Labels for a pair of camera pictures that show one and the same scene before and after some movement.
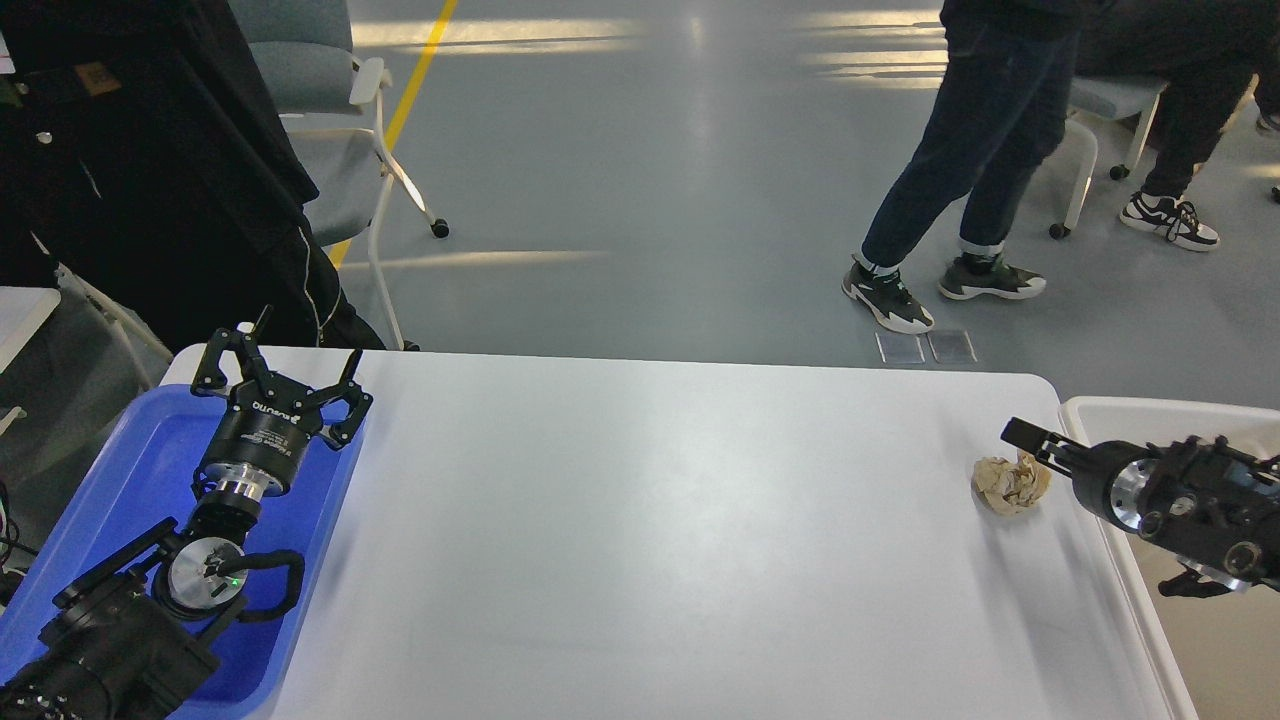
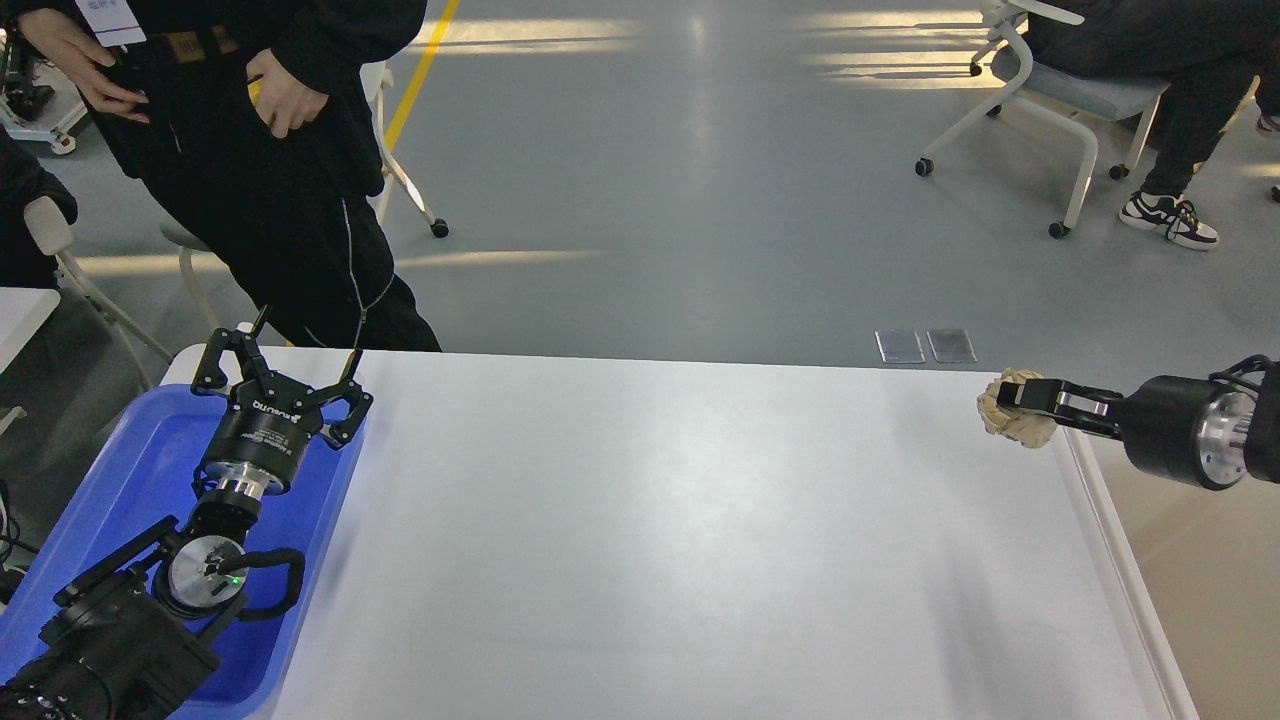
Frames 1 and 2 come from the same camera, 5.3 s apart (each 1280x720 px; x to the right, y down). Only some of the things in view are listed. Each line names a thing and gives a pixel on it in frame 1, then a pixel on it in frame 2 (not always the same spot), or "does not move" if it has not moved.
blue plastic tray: (143, 481) does not move
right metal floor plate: (951, 347) does not move
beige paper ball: (1007, 487) → (1030, 429)
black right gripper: (1110, 480) → (1191, 428)
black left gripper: (263, 438) does not move
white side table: (23, 312) does not move
